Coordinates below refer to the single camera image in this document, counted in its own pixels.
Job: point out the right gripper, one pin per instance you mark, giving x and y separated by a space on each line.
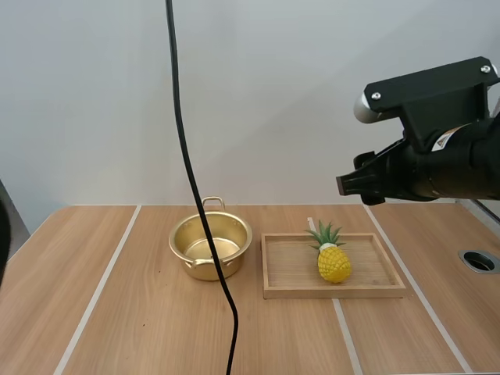
402 176

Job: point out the yellow toy pineapple green crown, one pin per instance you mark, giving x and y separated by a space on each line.
333 266

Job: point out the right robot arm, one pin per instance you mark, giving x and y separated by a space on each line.
465 168

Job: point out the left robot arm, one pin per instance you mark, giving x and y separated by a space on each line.
3 242

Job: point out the shallow wooden tray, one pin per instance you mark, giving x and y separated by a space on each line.
289 270

